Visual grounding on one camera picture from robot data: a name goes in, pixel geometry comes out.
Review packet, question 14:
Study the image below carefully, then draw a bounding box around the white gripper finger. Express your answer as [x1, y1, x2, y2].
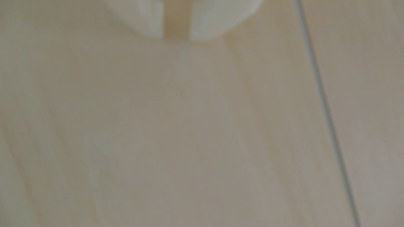
[189, 0, 264, 42]
[104, 0, 165, 39]

